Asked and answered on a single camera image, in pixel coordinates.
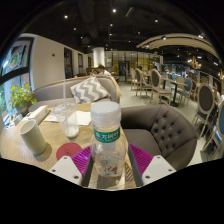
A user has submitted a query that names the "white tissue box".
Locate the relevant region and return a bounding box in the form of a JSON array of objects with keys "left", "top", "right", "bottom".
[{"left": 21, "top": 104, "right": 50, "bottom": 126}]

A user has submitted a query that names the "flat round red coaster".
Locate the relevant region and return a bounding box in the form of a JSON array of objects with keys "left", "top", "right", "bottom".
[{"left": 55, "top": 142, "right": 83, "bottom": 162}]

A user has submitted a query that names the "clear drinking straw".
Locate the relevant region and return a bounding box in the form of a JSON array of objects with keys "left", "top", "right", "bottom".
[{"left": 62, "top": 78, "right": 68, "bottom": 113}]

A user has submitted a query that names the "person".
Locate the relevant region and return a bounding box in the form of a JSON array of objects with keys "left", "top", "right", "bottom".
[{"left": 96, "top": 64, "right": 113, "bottom": 77}]

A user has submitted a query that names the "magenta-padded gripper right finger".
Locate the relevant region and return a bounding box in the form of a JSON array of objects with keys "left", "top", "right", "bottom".
[{"left": 128, "top": 143, "right": 177, "bottom": 188}]

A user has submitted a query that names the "clear plastic water bottle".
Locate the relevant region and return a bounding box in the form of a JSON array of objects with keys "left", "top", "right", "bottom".
[{"left": 89, "top": 100, "right": 129, "bottom": 178}]

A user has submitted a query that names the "clear plastic cup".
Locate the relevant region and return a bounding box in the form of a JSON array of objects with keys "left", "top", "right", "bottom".
[{"left": 50, "top": 102, "right": 80, "bottom": 139}]

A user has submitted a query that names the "grey white chevron pillow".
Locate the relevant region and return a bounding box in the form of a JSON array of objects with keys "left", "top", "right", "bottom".
[{"left": 69, "top": 75, "right": 112, "bottom": 104}]

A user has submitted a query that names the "white paper napkin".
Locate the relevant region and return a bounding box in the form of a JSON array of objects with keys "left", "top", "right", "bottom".
[{"left": 75, "top": 110, "right": 93, "bottom": 127}]

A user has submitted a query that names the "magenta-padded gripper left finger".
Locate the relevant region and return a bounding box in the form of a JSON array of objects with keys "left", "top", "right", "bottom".
[{"left": 49, "top": 145, "right": 95, "bottom": 188}]

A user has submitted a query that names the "dark dining table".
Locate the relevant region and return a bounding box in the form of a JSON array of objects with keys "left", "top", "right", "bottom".
[{"left": 161, "top": 77, "right": 188, "bottom": 108}]

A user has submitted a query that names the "pale green ceramic mug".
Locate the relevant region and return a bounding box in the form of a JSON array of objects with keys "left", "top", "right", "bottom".
[{"left": 19, "top": 119, "right": 48, "bottom": 156}]

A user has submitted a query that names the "round white column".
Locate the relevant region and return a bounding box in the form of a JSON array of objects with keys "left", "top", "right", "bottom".
[{"left": 92, "top": 47, "right": 106, "bottom": 69}]

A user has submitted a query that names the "green potted plant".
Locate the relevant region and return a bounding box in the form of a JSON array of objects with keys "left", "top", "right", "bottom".
[{"left": 8, "top": 82, "right": 38, "bottom": 116}]

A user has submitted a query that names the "white printed menu sheet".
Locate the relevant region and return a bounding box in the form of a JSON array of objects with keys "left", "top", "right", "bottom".
[{"left": 43, "top": 113, "right": 59, "bottom": 123}]

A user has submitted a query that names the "framed colourful wall poster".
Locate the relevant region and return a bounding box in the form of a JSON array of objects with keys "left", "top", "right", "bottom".
[{"left": 0, "top": 37, "right": 34, "bottom": 77}]

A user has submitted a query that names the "group of ceiling lights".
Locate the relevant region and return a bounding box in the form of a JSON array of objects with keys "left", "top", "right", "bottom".
[{"left": 63, "top": 8, "right": 204, "bottom": 39}]

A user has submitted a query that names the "dark grey tufted armchair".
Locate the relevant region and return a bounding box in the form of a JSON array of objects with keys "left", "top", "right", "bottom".
[{"left": 120, "top": 103, "right": 198, "bottom": 172}]

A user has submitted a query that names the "grey upholstered sofa bench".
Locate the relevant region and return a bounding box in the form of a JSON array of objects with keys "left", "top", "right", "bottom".
[{"left": 28, "top": 74, "right": 122, "bottom": 113}]

